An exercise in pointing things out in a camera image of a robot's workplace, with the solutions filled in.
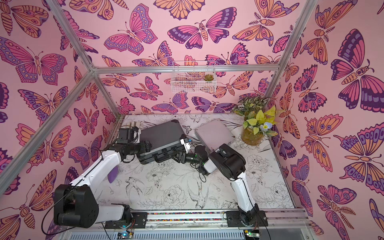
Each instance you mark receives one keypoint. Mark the small succulent in basket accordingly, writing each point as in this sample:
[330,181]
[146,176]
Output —
[209,78]

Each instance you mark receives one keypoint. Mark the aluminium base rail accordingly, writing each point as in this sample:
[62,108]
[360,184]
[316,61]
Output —
[272,224]

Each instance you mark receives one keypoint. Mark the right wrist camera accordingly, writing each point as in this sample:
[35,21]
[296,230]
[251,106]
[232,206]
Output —
[186,142]

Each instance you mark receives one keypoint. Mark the pink purple garden trowel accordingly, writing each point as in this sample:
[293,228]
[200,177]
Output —
[113,174]

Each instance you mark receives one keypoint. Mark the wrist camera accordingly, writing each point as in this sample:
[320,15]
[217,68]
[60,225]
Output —
[186,142]
[128,135]

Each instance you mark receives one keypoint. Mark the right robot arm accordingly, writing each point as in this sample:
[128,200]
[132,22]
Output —
[232,165]

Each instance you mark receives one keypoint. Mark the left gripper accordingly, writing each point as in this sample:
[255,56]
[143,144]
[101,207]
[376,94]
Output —
[145,146]

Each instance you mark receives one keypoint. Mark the white wire basket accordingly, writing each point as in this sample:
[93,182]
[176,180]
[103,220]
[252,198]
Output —
[188,76]

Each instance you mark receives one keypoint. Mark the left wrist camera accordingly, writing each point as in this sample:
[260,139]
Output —
[128,135]

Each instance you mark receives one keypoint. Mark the large black poker case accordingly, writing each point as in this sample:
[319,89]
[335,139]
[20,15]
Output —
[163,137]

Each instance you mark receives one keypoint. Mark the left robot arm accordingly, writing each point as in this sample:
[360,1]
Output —
[75,203]

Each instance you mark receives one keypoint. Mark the potted green plant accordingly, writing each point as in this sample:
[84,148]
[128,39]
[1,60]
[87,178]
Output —
[258,122]

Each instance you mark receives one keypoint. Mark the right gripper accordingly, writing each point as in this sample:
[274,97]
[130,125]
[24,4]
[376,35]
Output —
[184,155]

